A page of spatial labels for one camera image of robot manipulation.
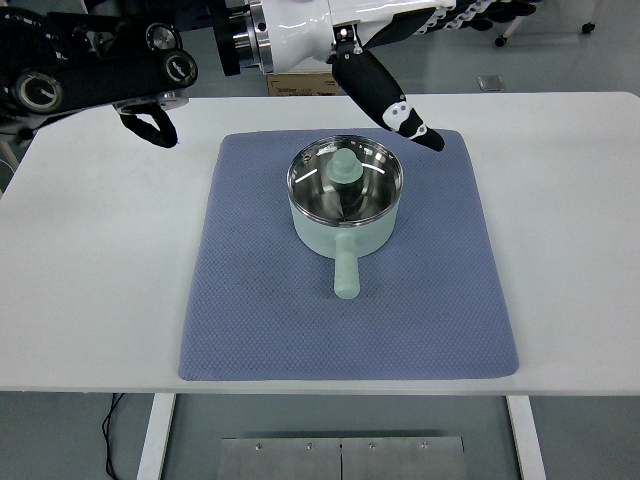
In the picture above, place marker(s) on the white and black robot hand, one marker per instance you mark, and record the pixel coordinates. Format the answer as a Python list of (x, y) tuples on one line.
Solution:
[(344, 33)]

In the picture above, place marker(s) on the green pot with handle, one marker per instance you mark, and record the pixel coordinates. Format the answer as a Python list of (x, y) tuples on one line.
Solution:
[(345, 245)]

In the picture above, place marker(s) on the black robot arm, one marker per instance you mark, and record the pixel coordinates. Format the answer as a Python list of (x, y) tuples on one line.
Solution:
[(128, 54)]

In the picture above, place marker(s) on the glass pot lid green knob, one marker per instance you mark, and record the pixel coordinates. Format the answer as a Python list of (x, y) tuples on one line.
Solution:
[(345, 180)]

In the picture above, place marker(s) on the cardboard box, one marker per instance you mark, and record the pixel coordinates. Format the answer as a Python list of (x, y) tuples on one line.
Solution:
[(302, 84)]

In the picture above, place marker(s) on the small metal floor socket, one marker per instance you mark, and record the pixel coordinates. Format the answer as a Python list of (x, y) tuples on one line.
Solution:
[(491, 83)]

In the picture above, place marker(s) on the white chair base with casters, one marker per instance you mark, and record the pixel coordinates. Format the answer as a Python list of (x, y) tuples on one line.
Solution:
[(551, 19)]

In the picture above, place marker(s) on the blue quilted mat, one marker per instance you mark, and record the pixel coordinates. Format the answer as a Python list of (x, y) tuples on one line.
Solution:
[(427, 305)]

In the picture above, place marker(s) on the metal floor plate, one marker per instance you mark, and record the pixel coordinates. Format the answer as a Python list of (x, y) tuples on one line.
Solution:
[(343, 458)]

